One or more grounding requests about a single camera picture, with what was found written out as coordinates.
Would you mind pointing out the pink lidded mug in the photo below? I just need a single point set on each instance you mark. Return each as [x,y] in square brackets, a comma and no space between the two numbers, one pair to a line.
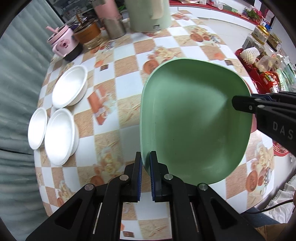
[64,44]

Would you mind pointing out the grey-green curtain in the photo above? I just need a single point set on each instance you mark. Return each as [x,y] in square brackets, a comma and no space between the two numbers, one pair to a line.
[25,58]

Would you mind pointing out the red snack bag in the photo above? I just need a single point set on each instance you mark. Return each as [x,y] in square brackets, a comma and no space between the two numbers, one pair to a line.
[270,82]

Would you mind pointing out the white foam fruit net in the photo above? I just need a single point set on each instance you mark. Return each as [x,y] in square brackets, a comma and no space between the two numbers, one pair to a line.
[249,55]

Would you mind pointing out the gold lidded glass jar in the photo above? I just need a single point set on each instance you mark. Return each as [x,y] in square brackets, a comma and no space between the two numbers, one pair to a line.
[260,34]

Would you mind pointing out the amber glass jar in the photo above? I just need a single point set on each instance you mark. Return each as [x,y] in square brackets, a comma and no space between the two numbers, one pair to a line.
[88,32]

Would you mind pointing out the clear bag of snacks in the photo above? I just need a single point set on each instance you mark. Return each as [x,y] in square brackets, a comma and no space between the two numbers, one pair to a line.
[265,63]

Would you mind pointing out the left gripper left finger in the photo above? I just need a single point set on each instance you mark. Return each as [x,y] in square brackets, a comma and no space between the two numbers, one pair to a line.
[94,212]

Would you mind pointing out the light green electric kettle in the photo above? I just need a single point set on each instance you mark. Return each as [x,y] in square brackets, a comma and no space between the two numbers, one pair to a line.
[148,15]

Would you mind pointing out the potted plant with flowers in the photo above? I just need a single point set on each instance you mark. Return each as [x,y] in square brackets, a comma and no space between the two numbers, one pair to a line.
[252,14]

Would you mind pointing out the large white foam bowl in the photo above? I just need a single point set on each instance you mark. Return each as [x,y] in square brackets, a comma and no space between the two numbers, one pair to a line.
[71,87]

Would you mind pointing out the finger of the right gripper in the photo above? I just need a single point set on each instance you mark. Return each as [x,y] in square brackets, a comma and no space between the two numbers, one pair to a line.
[252,104]
[285,96]

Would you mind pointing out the green square plate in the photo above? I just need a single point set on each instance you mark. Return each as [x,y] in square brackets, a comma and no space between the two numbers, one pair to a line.
[187,118]

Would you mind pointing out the pink steel tumbler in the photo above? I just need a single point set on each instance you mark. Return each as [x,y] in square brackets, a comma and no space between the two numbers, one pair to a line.
[110,17]

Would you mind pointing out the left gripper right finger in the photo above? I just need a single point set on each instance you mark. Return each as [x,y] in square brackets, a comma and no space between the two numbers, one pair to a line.
[197,211]

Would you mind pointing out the patterned plastic tablecloth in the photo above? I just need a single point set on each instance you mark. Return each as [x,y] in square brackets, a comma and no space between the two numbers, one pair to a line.
[109,133]

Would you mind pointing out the small white foam plate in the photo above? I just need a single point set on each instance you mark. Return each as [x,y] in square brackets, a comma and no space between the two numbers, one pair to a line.
[37,128]

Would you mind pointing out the red round tray table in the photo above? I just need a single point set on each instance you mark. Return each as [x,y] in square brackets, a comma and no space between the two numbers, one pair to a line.
[255,77]

